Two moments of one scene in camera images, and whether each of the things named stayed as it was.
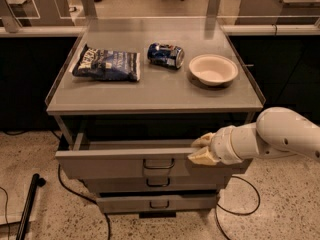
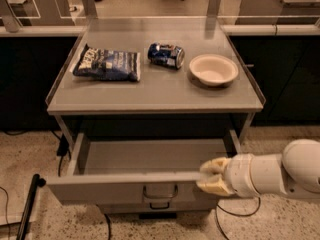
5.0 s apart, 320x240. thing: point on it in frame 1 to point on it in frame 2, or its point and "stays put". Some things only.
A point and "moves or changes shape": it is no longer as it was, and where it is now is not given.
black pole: [37, 181] stays put
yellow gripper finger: [204, 156] to [215, 184]
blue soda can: [169, 56] stays put
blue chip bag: [110, 65] stays put
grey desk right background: [266, 4] stays put
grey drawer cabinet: [131, 97] stays put
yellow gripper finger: [203, 141] to [215, 166]
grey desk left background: [23, 5] stays put
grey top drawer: [150, 159] moves or changes shape
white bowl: [213, 69] stays put
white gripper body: [221, 145] to [240, 175]
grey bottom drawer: [157, 204] stays put
